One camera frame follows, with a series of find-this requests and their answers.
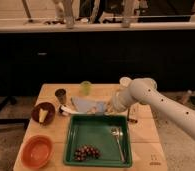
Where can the orange plastic bowl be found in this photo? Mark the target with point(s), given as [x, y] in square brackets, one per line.
[36, 152]

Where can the green plastic tray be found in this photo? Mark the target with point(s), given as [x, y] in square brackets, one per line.
[95, 130]

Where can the bunch of red grapes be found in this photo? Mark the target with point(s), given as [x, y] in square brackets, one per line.
[86, 151]

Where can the green plastic cup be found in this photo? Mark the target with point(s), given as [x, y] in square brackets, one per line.
[85, 87]

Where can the light blue cloth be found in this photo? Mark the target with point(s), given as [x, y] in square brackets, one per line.
[82, 105]

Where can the dark brown plate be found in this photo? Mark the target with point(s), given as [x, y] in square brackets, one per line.
[46, 106]

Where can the blue sponge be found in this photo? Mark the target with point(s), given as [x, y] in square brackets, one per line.
[101, 107]

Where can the yellow cheese wedge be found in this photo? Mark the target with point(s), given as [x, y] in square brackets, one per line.
[42, 115]

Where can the small metal cup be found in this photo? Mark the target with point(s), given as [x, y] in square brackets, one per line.
[61, 96]

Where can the wooden table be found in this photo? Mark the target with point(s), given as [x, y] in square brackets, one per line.
[147, 151]

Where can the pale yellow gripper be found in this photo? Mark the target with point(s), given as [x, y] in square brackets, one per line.
[109, 108]

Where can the white spoon with black end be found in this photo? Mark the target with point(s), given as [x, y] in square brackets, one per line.
[66, 111]

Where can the metal fork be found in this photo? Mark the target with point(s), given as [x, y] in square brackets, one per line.
[116, 133]

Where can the white cup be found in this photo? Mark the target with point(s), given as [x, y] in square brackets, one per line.
[124, 82]

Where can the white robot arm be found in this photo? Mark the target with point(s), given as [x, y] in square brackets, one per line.
[144, 90]

